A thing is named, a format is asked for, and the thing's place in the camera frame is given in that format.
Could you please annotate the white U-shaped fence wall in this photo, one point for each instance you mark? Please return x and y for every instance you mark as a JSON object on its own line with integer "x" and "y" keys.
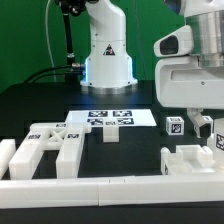
{"x": 104, "y": 191}

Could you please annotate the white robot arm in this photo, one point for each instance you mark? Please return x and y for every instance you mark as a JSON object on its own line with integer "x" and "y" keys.
{"x": 108, "y": 68}

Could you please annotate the white tagged cube right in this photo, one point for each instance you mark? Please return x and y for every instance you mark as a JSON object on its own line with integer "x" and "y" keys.
{"x": 208, "y": 119}

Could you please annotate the white tagged cube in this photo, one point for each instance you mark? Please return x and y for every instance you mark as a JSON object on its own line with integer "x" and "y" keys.
{"x": 174, "y": 125}
{"x": 208, "y": 119}

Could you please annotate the white chair seat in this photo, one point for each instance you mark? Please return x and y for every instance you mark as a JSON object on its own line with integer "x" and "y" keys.
{"x": 187, "y": 159}

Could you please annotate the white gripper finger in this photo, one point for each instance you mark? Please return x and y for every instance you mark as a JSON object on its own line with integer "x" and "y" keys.
{"x": 202, "y": 128}

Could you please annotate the white tagged base sheet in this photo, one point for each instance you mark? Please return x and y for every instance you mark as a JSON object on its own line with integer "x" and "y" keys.
{"x": 124, "y": 118}

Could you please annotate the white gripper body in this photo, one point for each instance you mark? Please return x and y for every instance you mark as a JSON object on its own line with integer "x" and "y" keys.
{"x": 180, "y": 80}

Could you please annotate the white chair back frame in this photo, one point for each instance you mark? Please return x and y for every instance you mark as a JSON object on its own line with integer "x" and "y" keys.
{"x": 65, "y": 138}

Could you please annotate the white tagged cube left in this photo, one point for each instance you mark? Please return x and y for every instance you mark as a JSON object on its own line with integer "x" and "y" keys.
{"x": 174, "y": 125}

